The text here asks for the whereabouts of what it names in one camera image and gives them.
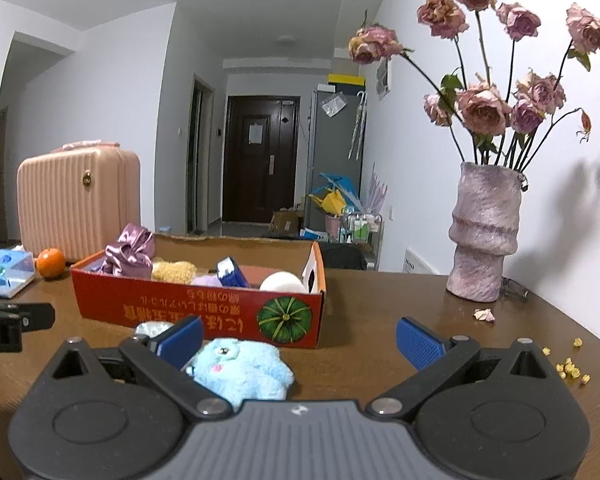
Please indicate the bunch of dried pink roses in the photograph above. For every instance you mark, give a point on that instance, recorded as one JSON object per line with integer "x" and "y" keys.
{"x": 482, "y": 105}

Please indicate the black eyeglasses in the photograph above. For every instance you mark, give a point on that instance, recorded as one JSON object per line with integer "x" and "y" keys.
{"x": 510, "y": 285}

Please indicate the fallen pink petal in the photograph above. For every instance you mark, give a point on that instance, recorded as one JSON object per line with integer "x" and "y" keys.
{"x": 484, "y": 315}

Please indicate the light blue plush toy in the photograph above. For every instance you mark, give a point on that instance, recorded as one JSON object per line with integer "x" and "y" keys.
{"x": 245, "y": 365}

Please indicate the white paper notice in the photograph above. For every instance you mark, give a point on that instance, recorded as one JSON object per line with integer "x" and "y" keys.
{"x": 253, "y": 133}

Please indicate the blue tissue pack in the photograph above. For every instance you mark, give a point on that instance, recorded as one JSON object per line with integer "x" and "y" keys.
{"x": 7, "y": 272}

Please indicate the lavender umbrella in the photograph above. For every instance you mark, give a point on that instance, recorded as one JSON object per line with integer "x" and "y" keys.
{"x": 375, "y": 192}

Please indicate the black bag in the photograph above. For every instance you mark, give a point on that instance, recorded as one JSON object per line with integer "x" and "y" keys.
{"x": 342, "y": 257}

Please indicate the pink textured vase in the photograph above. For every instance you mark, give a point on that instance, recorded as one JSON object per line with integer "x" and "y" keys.
{"x": 482, "y": 240}

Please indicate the blue green packets pile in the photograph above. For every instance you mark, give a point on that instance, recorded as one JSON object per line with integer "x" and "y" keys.
{"x": 312, "y": 234}

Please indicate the dark brown entrance door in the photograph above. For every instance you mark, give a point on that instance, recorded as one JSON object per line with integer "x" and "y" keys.
{"x": 240, "y": 185}

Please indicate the pink bucket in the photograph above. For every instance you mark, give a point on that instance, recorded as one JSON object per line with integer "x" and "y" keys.
{"x": 333, "y": 227}

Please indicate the scattered yellow petal bits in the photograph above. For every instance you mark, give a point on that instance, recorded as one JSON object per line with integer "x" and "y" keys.
{"x": 577, "y": 342}

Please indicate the yellow and black box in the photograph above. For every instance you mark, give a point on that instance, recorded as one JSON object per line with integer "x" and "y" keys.
{"x": 347, "y": 81}

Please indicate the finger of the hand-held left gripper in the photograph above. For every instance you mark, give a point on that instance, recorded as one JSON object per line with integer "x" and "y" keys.
{"x": 37, "y": 316}

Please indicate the blue umbrella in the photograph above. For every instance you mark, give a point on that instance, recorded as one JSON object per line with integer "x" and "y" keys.
{"x": 337, "y": 182}

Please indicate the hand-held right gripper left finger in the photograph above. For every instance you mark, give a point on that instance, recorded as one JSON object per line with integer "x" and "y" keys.
{"x": 180, "y": 341}

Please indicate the purple satin scrunchie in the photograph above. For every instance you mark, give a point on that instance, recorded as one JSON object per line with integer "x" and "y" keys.
{"x": 130, "y": 255}

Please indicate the brown cardboard box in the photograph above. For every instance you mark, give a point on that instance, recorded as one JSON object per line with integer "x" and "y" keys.
{"x": 286, "y": 222}

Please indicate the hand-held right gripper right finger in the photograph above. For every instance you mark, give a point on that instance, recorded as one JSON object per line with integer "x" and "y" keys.
{"x": 421, "y": 344}

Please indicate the white hanging umbrella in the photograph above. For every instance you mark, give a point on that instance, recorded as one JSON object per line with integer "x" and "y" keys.
{"x": 357, "y": 125}

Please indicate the pink ribbed suitcase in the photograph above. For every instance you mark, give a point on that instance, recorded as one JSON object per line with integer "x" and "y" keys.
{"x": 75, "y": 205}

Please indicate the clear plastic bag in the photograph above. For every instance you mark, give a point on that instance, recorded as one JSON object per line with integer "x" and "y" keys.
{"x": 334, "y": 105}

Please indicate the white wall electrical panel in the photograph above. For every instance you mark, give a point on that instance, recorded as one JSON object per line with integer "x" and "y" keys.
{"x": 383, "y": 80}

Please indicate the red cardboard box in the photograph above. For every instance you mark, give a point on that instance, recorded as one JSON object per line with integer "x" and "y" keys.
{"x": 180, "y": 305}

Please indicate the grey refrigerator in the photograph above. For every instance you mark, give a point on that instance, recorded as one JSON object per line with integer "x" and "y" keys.
{"x": 330, "y": 160}

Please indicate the white and tan plush toy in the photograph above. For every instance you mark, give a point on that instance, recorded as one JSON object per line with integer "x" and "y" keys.
{"x": 172, "y": 270}

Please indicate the pale plastic bag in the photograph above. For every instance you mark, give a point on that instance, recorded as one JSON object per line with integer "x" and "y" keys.
{"x": 150, "y": 330}

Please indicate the trolley with bottles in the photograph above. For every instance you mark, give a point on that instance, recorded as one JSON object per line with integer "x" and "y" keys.
{"x": 362, "y": 232}

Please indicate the blue and white tissue packet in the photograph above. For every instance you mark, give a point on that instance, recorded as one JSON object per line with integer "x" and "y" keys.
{"x": 232, "y": 272}

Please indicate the grey interior door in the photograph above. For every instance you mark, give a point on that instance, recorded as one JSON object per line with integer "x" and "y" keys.
{"x": 200, "y": 160}

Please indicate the white foam roll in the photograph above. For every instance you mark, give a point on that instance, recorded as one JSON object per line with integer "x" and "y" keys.
{"x": 280, "y": 282}

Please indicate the lavender towel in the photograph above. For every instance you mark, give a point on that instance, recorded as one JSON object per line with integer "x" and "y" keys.
{"x": 207, "y": 280}

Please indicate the orange fruit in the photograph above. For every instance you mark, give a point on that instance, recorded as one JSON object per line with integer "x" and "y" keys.
{"x": 51, "y": 263}

